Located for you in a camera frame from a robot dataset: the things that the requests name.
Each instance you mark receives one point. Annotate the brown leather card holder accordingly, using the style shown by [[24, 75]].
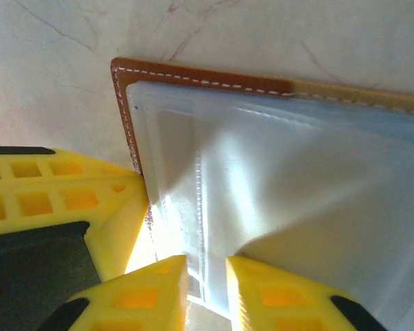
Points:
[[262, 138]]

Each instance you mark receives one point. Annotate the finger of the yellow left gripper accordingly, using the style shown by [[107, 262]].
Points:
[[38, 207], [55, 165]]

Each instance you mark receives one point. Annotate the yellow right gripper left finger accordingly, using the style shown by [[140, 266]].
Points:
[[134, 300]]

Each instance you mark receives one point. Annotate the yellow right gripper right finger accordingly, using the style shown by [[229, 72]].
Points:
[[279, 303]]

